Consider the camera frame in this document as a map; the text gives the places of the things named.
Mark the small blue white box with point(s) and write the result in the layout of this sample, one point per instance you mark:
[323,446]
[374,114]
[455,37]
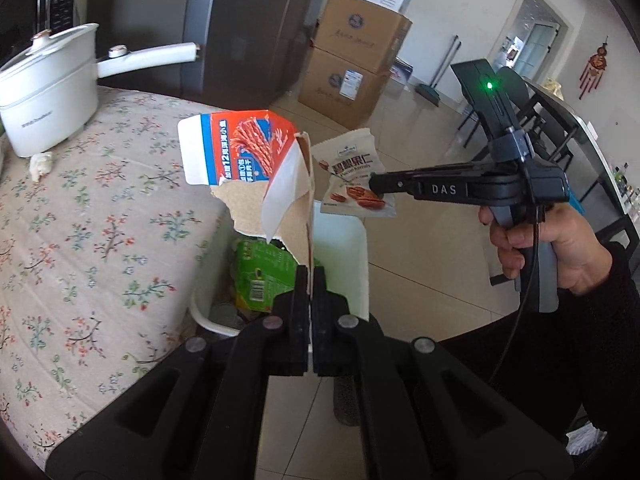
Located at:
[402,71]

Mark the red wall ornament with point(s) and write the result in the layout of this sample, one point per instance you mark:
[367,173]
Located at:
[595,62]

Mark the white trash bin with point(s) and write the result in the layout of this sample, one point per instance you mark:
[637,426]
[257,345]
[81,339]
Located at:
[345,260]

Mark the floral tablecloth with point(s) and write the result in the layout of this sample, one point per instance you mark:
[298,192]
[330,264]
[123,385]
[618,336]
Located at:
[100,260]

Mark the person's right hand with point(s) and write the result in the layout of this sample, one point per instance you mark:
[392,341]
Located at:
[575,245]

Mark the white nut snack packet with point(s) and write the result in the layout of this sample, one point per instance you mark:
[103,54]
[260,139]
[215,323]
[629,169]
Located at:
[350,170]

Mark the small crumpled white tissue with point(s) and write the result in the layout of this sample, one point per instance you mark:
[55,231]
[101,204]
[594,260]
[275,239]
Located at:
[41,165]

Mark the plain cardboard box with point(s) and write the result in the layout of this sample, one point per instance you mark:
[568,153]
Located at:
[360,30]

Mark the grey steel refrigerator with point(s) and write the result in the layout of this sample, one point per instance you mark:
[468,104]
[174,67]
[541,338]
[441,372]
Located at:
[240,35]

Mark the orange and blue carton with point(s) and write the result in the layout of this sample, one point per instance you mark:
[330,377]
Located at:
[250,145]

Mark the white electric pot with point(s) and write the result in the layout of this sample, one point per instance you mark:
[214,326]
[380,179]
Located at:
[45,120]

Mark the cardboard box with label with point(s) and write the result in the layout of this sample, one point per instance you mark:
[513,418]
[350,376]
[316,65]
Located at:
[340,90]

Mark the glass door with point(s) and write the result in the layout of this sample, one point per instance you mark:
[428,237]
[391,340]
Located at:
[540,40]

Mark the green snack bag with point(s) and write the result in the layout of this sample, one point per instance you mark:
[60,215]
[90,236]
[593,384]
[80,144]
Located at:
[260,270]

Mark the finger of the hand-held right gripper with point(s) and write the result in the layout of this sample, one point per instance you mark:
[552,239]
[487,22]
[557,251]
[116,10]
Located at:
[440,190]

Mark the person's right forearm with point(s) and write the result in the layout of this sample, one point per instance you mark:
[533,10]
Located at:
[600,335]

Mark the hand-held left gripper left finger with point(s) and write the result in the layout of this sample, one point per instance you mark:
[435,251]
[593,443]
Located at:
[300,310]

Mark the white pot lid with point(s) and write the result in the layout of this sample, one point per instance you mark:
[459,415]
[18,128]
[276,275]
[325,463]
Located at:
[50,52]

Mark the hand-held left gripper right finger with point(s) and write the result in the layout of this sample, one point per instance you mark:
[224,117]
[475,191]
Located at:
[320,310]

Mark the green broom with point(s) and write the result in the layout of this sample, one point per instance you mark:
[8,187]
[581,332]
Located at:
[429,94]

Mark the dark dining table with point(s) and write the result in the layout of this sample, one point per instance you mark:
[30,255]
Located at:
[590,135]

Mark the row of small bottles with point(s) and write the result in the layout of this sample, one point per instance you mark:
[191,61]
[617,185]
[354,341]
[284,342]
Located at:
[625,185]

